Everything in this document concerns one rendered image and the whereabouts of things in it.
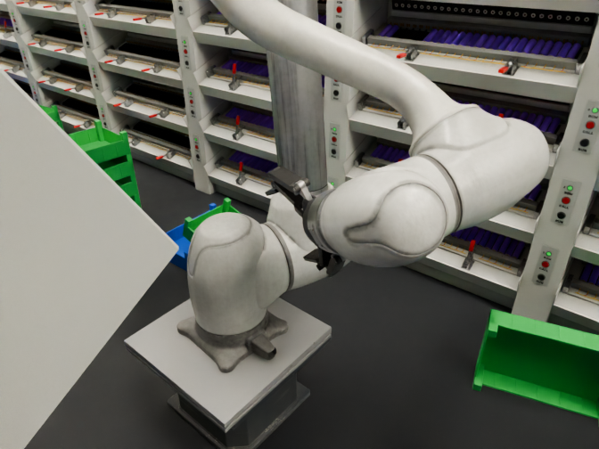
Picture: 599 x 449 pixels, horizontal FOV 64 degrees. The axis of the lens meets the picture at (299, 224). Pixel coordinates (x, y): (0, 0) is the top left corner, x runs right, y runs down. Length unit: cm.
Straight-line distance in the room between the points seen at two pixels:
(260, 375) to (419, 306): 69
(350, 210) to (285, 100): 46
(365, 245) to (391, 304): 104
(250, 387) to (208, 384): 8
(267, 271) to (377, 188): 49
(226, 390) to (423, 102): 64
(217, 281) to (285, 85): 38
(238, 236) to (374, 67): 41
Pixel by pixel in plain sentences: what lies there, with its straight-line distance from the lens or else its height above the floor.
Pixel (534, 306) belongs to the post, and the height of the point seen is 7.
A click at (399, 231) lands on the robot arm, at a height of 73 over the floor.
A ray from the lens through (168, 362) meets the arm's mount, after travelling 104.
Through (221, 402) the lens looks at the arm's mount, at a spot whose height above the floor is 23.
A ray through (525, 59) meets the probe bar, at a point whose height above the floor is 72.
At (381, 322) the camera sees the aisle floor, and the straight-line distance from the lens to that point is 145.
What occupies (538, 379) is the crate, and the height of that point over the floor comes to 2.
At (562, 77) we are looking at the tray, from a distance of 132.
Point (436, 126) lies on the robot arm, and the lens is 59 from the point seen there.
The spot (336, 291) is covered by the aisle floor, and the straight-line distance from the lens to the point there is 154.
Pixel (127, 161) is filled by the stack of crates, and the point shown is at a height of 30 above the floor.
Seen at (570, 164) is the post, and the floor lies 50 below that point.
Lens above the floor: 96
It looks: 31 degrees down
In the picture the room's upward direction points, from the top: straight up
